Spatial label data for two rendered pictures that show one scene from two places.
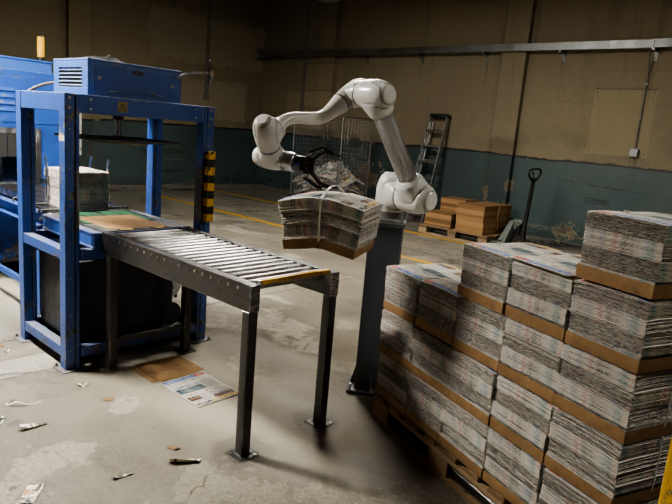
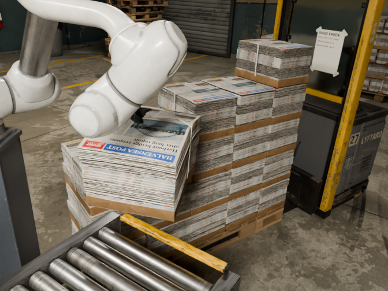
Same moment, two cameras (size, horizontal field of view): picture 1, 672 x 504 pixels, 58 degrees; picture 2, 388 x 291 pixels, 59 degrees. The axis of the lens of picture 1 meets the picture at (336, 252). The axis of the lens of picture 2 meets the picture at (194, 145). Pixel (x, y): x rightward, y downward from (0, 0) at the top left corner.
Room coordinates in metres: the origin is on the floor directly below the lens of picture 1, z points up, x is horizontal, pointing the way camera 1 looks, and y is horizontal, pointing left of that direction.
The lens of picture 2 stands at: (2.78, 1.08, 1.58)
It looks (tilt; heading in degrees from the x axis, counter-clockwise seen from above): 25 degrees down; 260
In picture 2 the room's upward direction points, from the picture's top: 3 degrees clockwise
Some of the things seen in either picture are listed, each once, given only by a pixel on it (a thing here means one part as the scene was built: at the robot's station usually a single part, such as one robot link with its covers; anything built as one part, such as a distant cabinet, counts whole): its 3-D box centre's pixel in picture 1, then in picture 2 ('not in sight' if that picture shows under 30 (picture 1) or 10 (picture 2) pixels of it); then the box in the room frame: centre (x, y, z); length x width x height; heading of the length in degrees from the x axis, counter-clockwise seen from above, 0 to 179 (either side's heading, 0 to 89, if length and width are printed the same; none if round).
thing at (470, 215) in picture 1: (466, 219); not in sight; (9.37, -1.97, 0.28); 1.20 x 0.83 x 0.57; 48
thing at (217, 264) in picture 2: (295, 276); (170, 239); (2.69, 0.17, 0.81); 0.43 x 0.03 x 0.02; 138
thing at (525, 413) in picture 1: (479, 382); (173, 195); (2.59, -0.70, 0.42); 1.17 x 0.39 x 0.83; 27
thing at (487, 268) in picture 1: (518, 276); (196, 109); (2.47, -0.76, 0.95); 0.38 x 0.29 x 0.23; 116
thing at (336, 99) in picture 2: not in sight; (311, 91); (1.52, -1.25, 0.92); 0.57 x 0.01 x 0.05; 117
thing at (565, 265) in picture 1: (574, 264); (237, 84); (2.20, -0.88, 1.06); 0.37 x 0.28 x 0.01; 118
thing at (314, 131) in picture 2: not in sight; (323, 145); (1.23, -1.40, 0.40); 0.69 x 0.55 x 0.80; 117
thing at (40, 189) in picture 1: (44, 202); not in sight; (4.59, 2.25, 0.75); 1.53 x 0.64 x 0.10; 48
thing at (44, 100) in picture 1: (118, 107); not in sight; (3.83, 1.41, 1.50); 0.94 x 0.68 x 0.10; 138
